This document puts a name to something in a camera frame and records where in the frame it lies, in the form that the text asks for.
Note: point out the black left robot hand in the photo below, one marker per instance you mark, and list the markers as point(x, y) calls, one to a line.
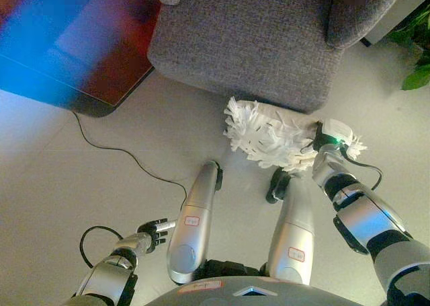
point(154, 233)

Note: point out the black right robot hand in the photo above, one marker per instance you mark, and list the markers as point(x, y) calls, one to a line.
point(332, 131)

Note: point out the white fringed pillow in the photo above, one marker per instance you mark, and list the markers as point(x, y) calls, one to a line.
point(265, 141)

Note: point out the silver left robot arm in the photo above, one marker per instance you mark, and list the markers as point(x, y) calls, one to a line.
point(107, 279)

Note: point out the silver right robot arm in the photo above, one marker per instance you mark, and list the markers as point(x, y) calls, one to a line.
point(366, 222)

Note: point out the silver left robot leg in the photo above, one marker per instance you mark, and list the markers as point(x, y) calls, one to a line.
point(196, 212)

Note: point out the silver robot leg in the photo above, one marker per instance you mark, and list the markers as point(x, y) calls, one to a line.
point(196, 212)
point(295, 228)

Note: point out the black right robot foot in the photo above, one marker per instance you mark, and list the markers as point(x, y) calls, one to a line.
point(279, 185)

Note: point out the black robot foot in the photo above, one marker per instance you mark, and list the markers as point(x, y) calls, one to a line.
point(279, 185)
point(219, 181)

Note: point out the black left robot foot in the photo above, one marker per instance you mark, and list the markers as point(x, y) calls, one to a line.
point(219, 181)

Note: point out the green leafy plant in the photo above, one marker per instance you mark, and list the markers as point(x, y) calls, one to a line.
point(416, 79)

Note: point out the silver right robot leg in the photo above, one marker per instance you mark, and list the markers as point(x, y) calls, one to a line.
point(295, 228)

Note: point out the grey fabric armchair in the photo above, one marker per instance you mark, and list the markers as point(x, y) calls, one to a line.
point(252, 43)

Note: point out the grey robot torso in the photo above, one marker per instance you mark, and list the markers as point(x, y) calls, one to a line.
point(268, 296)

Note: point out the glossy brown wooden cabinet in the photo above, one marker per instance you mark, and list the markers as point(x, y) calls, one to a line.
point(111, 67)

